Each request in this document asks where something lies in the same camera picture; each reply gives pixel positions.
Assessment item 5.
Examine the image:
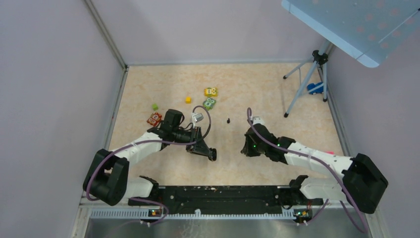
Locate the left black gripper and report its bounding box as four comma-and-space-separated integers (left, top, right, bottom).
172, 126, 212, 157

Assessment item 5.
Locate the light blue calibration board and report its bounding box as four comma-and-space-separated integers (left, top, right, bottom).
281, 0, 420, 68

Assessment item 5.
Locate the white cable duct strip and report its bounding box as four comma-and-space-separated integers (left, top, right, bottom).
90, 208, 296, 220

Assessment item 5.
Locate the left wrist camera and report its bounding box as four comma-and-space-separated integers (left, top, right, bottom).
190, 112, 204, 127

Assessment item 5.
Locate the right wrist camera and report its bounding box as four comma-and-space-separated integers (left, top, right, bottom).
251, 117, 265, 126

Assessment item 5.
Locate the blue toy car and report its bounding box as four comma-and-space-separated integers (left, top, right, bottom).
307, 82, 324, 95

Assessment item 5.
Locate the yellow number block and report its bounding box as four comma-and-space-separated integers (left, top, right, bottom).
204, 87, 218, 97

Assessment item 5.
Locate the red number block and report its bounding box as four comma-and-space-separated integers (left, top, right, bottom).
147, 112, 162, 127

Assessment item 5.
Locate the black earbud charging case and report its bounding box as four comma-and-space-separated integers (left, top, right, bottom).
209, 148, 217, 162

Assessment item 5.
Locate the green number block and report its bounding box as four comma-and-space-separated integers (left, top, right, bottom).
202, 97, 216, 111

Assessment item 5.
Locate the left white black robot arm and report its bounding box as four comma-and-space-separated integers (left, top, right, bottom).
83, 109, 217, 206

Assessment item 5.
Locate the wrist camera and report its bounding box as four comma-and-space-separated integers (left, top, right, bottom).
190, 112, 204, 127
251, 117, 265, 126

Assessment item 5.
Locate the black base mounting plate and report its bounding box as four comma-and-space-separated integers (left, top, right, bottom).
141, 185, 324, 215

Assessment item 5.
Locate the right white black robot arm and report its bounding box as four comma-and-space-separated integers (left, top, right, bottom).
241, 123, 389, 214

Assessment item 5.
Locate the light blue tripod stand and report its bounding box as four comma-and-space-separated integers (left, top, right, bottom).
283, 40, 332, 118

